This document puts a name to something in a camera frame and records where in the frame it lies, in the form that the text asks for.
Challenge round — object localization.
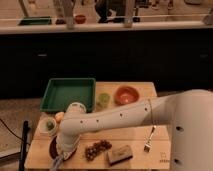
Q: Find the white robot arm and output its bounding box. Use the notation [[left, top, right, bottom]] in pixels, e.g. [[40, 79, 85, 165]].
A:
[[56, 89, 213, 171]]

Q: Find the orange bowl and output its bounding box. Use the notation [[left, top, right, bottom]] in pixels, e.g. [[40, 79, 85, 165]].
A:
[[114, 86, 140, 105]]

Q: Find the far red bowl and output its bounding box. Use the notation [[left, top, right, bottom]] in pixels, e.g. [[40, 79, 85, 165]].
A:
[[75, 15, 86, 24]]

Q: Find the green plastic tray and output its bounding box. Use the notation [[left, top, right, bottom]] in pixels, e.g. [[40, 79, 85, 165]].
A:
[[40, 78, 96, 113]]

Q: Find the yellow orange fruit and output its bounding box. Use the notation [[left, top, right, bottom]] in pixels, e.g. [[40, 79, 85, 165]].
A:
[[55, 112, 64, 123]]

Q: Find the bunch of dark grapes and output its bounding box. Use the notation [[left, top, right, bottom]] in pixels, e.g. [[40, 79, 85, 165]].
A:
[[85, 140, 112, 161]]

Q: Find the white cup with green item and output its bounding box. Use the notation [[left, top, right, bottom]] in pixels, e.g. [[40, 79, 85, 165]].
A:
[[39, 117, 57, 136]]

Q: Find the silver fork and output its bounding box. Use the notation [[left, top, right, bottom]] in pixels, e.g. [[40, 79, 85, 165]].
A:
[[144, 125, 157, 153]]

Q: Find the person in background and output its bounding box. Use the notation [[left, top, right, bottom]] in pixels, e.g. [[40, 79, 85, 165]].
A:
[[95, 0, 128, 23]]

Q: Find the far green tray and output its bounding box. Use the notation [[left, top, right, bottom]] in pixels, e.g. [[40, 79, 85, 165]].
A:
[[19, 16, 52, 26]]

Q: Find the black stand post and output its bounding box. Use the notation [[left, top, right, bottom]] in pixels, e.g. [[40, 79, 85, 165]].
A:
[[19, 121, 30, 171]]

